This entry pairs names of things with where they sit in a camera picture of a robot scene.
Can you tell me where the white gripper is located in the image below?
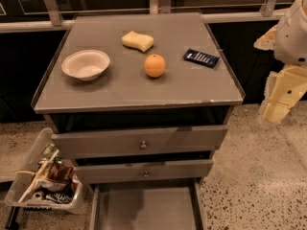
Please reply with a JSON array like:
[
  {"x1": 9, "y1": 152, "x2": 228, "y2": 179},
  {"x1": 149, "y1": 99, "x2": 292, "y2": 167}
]
[{"x1": 253, "y1": 0, "x2": 307, "y2": 126}]

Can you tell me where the orange fruit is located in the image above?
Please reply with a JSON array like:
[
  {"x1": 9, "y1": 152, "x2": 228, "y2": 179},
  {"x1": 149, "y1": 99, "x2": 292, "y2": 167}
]
[{"x1": 144, "y1": 54, "x2": 166, "y2": 78}]

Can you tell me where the top grey drawer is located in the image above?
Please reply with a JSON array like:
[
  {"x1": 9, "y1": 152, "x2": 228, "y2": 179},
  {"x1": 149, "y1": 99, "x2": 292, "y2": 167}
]
[{"x1": 52, "y1": 126, "x2": 227, "y2": 159}]

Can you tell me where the middle grey drawer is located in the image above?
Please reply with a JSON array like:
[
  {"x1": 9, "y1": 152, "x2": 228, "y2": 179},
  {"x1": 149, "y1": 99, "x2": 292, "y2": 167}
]
[{"x1": 75, "y1": 159, "x2": 213, "y2": 184}]

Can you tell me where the grey drawer cabinet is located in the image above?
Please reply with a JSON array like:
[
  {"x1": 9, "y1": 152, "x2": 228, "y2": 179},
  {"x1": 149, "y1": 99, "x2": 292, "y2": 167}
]
[{"x1": 30, "y1": 11, "x2": 247, "y2": 230}]

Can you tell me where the bottom open grey drawer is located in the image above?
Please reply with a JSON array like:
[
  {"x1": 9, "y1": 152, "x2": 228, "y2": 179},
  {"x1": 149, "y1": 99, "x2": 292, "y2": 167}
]
[{"x1": 89, "y1": 179, "x2": 207, "y2": 230}]

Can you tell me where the yellow sponge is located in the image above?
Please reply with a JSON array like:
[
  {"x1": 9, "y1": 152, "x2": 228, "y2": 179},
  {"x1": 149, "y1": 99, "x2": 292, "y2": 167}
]
[{"x1": 122, "y1": 31, "x2": 154, "y2": 53}]

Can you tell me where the white paper bowl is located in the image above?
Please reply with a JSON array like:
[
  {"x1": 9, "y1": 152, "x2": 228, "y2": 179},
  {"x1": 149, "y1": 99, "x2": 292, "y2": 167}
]
[{"x1": 61, "y1": 50, "x2": 110, "y2": 81}]

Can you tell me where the brown snack bag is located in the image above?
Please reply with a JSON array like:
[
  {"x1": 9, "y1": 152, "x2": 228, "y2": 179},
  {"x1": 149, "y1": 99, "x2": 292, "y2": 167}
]
[{"x1": 42, "y1": 163, "x2": 73, "y2": 192}]

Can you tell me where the clear plastic bin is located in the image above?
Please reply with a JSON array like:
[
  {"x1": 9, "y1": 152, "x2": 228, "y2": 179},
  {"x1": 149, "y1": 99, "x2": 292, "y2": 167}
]
[{"x1": 5, "y1": 128, "x2": 85, "y2": 214}]

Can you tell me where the metal railing frame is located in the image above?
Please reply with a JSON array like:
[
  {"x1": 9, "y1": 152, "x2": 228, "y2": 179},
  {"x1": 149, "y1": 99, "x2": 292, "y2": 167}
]
[{"x1": 0, "y1": 0, "x2": 295, "y2": 33}]

